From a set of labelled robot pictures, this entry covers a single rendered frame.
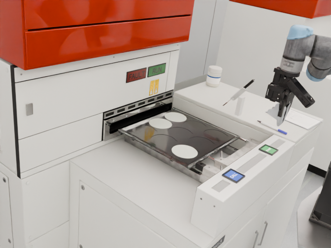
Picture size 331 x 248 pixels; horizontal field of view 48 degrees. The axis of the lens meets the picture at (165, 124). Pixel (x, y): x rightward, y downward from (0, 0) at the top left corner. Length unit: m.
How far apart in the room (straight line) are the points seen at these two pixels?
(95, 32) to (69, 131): 0.38
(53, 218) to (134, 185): 0.40
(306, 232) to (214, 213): 0.34
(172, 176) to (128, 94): 0.40
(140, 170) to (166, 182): 0.12
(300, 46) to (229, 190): 0.53
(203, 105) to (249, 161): 0.47
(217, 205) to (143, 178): 0.37
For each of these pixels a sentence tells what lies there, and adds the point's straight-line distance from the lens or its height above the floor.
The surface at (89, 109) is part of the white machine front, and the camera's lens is 1.43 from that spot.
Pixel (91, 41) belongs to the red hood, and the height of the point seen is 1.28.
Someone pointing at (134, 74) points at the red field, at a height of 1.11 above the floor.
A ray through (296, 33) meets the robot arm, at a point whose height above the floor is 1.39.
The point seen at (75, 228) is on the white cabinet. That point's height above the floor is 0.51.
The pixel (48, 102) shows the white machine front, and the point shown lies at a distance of 1.30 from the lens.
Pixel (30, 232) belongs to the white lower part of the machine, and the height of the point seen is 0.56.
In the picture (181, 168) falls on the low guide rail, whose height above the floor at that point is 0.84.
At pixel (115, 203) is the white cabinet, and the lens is 1.34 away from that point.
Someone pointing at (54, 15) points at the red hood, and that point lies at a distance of 1.16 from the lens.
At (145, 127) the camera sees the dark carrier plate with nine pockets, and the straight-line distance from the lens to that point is 1.56.
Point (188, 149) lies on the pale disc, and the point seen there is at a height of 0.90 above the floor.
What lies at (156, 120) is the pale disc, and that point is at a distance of 1.63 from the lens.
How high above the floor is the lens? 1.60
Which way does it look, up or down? 26 degrees down
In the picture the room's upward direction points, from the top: 8 degrees clockwise
